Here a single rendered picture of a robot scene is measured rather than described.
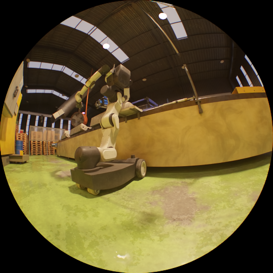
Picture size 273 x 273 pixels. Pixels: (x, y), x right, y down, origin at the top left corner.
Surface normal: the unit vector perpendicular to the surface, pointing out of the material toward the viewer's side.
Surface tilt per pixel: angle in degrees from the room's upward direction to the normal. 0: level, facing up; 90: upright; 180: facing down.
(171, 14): 169
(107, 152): 90
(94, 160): 90
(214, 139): 90
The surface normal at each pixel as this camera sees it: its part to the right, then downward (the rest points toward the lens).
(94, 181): 0.72, -0.13
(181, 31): -0.04, 0.96
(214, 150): -0.54, -0.05
